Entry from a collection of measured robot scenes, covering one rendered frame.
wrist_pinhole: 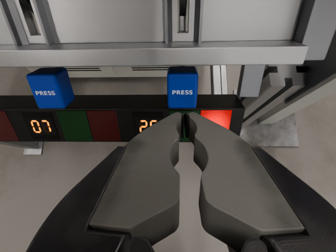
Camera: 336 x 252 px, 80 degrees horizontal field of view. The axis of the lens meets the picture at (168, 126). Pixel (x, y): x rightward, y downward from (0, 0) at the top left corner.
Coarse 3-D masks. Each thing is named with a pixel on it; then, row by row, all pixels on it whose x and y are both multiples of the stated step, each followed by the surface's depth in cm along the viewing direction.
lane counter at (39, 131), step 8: (24, 112) 20; (32, 112) 20; (40, 112) 20; (48, 112) 20; (24, 120) 20; (32, 120) 20; (40, 120) 20; (48, 120) 20; (32, 128) 21; (40, 128) 21; (48, 128) 21; (32, 136) 21; (40, 136) 21; (48, 136) 21; (56, 136) 21
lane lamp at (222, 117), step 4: (204, 112) 19; (208, 112) 19; (212, 112) 19; (216, 112) 19; (220, 112) 19; (224, 112) 19; (228, 112) 19; (204, 116) 19; (208, 116) 19; (212, 116) 19; (216, 116) 19; (220, 116) 19; (224, 116) 19; (228, 116) 19; (212, 120) 20; (216, 120) 19; (220, 120) 19; (224, 120) 19; (228, 120) 19; (220, 124) 20; (224, 124) 20; (228, 124) 20; (228, 128) 20
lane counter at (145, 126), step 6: (132, 114) 19; (138, 114) 19; (144, 114) 19; (150, 114) 19; (156, 114) 19; (162, 114) 19; (138, 120) 20; (144, 120) 20; (150, 120) 20; (156, 120) 20; (138, 126) 20; (144, 126) 20; (138, 132) 21
